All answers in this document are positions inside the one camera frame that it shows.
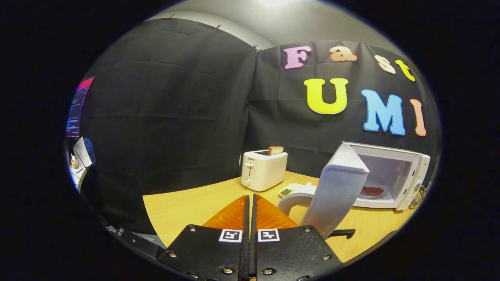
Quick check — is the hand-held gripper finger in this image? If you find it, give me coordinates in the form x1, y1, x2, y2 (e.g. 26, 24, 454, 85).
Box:
251, 194, 344, 281
156, 194, 250, 281

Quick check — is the white toaster oven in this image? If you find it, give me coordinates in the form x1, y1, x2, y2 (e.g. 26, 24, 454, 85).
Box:
277, 141, 431, 239

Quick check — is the cream bread toaster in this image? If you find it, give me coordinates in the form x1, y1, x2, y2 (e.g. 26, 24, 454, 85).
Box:
241, 150, 288, 192

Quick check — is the white divided dish with beans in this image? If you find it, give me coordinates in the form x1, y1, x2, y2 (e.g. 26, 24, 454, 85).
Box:
279, 182, 311, 198

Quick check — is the dark flat device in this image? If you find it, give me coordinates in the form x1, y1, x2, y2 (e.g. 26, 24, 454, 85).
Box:
116, 228, 165, 259

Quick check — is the black backdrop cloth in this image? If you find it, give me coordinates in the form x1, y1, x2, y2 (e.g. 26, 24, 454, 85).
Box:
78, 18, 442, 235

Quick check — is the white paper sheet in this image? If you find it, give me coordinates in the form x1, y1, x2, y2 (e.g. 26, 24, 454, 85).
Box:
72, 137, 94, 168

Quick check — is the computer monitor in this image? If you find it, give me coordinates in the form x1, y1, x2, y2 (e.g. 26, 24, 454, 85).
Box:
66, 76, 95, 138

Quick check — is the ceiling light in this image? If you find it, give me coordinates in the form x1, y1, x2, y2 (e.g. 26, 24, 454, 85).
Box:
258, 0, 297, 8

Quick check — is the metal wire holder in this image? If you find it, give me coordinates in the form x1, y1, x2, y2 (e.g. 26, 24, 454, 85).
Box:
409, 183, 429, 209

